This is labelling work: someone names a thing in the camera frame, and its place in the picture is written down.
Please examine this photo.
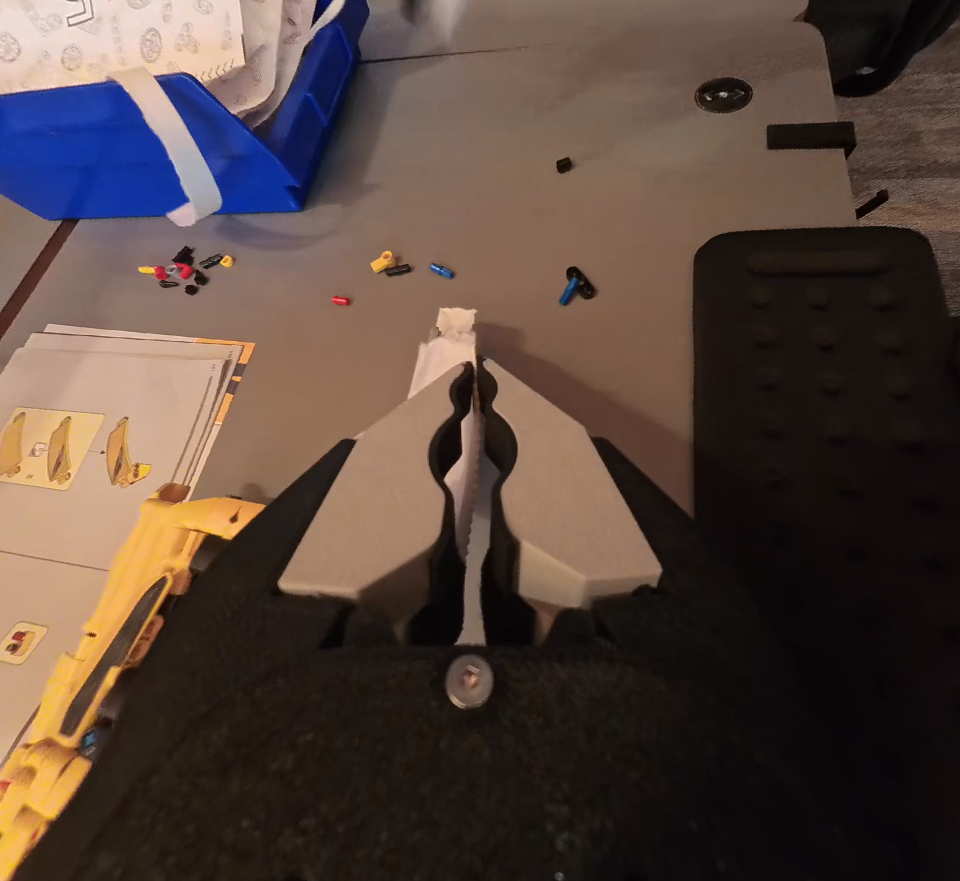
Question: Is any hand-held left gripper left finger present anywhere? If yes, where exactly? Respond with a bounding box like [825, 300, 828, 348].
[279, 362, 480, 646]

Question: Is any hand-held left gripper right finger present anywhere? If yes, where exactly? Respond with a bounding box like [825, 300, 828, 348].
[474, 356, 663, 646]

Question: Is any small printed paper bag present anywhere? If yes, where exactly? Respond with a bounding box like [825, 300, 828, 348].
[408, 306, 490, 644]

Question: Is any blue plastic bin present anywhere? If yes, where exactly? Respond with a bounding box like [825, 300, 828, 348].
[0, 0, 371, 221]

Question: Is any black desk grommet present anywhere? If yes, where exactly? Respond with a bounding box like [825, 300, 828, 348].
[694, 76, 754, 115]

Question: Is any black desk edge clip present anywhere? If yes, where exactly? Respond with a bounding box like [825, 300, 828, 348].
[765, 121, 858, 152]

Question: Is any crumpled printed paper bag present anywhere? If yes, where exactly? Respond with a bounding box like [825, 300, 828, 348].
[198, 0, 321, 129]

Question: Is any yellow toy car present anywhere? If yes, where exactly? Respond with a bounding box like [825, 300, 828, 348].
[0, 483, 268, 876]

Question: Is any black office chair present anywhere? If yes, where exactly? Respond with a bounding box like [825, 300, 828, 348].
[691, 226, 960, 881]

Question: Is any cluster of small mixed pins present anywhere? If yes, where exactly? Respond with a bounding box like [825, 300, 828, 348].
[138, 245, 236, 296]

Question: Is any instruction booklet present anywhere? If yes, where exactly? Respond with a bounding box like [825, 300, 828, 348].
[0, 323, 257, 749]

